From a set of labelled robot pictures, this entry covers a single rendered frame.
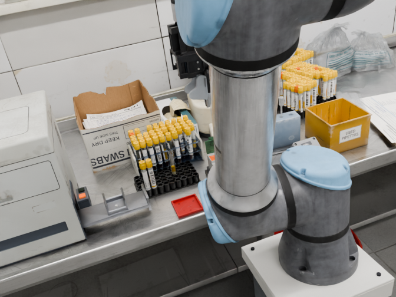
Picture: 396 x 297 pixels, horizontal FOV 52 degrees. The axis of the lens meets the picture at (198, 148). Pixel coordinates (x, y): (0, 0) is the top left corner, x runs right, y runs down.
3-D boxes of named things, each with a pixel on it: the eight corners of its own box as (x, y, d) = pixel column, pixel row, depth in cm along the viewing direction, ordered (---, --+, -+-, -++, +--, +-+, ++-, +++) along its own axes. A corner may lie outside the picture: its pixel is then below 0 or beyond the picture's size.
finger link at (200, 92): (189, 111, 99) (184, 75, 94) (212, 105, 100) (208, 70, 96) (193, 116, 96) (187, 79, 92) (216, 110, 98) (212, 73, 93)
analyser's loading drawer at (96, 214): (69, 236, 97) (63, 220, 95) (68, 220, 103) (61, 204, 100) (151, 210, 102) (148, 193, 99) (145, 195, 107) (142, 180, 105)
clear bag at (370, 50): (346, 73, 163) (349, 40, 156) (338, 59, 177) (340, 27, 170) (400, 69, 160) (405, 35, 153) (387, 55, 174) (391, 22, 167)
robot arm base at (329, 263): (373, 276, 74) (376, 233, 70) (293, 293, 73) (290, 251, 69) (337, 225, 87) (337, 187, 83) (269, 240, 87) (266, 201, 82)
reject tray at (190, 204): (178, 218, 101) (178, 216, 100) (171, 203, 106) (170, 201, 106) (204, 210, 102) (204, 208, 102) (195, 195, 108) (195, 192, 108)
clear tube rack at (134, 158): (138, 180, 117) (133, 159, 114) (132, 163, 126) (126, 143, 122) (204, 160, 122) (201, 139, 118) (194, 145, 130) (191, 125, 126)
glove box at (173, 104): (169, 151, 129) (164, 124, 124) (151, 120, 149) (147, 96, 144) (205, 140, 132) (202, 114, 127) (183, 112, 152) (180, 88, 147)
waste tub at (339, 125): (329, 157, 115) (330, 126, 110) (303, 136, 126) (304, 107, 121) (369, 144, 118) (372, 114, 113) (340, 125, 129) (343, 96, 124)
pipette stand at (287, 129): (271, 155, 120) (270, 125, 114) (262, 144, 126) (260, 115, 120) (302, 147, 121) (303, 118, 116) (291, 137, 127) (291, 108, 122)
